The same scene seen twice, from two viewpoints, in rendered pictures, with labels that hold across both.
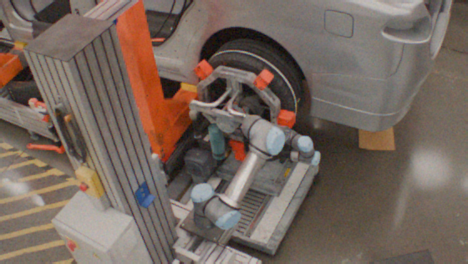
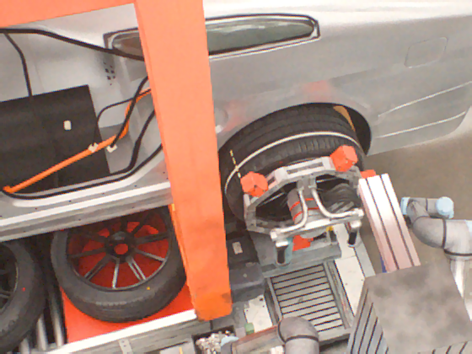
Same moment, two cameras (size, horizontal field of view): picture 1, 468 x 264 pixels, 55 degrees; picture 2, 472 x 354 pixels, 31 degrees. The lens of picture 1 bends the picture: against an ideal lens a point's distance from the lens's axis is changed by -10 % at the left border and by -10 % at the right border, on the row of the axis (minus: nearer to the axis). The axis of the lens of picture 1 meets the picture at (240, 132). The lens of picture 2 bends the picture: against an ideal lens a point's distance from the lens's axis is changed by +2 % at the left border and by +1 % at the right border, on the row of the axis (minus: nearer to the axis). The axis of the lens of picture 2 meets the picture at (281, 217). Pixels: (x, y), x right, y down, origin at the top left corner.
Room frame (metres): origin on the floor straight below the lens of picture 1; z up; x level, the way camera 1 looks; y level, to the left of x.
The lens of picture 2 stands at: (1.17, 1.51, 4.23)
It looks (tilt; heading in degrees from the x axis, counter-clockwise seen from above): 62 degrees down; 310
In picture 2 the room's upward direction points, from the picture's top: 2 degrees clockwise
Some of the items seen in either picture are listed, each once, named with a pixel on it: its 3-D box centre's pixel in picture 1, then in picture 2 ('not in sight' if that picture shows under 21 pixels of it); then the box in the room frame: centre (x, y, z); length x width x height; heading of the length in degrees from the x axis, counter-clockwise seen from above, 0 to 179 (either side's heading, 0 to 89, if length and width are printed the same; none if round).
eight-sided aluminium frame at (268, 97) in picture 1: (238, 107); (302, 199); (2.33, -0.01, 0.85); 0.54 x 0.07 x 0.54; 58
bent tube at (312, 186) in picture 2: (241, 100); (333, 196); (2.18, -0.03, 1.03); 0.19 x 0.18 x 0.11; 148
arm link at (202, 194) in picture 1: (204, 199); not in sight; (1.52, 0.21, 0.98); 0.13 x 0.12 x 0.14; 39
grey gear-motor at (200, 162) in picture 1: (210, 155); (238, 264); (2.52, 0.24, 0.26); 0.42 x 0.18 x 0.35; 148
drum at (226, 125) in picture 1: (233, 114); (306, 211); (2.27, 0.03, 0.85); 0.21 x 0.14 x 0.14; 148
